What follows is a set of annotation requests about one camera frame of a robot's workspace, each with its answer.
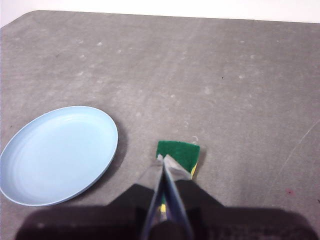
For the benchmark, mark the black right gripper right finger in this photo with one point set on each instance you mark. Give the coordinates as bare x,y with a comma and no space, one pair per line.
237,225

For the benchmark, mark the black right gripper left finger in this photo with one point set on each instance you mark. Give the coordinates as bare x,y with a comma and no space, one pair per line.
100,222

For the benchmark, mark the light blue round plate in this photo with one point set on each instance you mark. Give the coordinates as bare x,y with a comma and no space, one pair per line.
57,155

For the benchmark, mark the green and yellow sponge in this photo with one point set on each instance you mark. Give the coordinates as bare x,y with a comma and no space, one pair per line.
180,152

